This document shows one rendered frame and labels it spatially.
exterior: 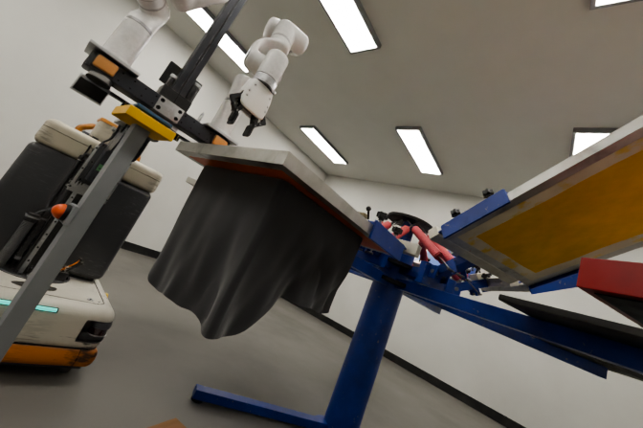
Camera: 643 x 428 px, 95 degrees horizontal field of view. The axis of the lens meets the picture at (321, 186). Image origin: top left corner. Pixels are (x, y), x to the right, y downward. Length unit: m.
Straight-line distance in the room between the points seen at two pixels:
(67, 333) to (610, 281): 1.82
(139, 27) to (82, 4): 3.58
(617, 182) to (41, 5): 4.97
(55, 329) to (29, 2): 3.81
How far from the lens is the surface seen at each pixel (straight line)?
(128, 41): 1.32
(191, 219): 1.05
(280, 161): 0.70
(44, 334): 1.61
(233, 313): 0.84
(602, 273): 1.13
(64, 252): 0.96
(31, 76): 4.66
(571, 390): 5.16
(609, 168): 1.30
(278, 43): 1.22
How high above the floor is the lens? 0.76
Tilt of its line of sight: 15 degrees up
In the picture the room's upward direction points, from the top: 24 degrees clockwise
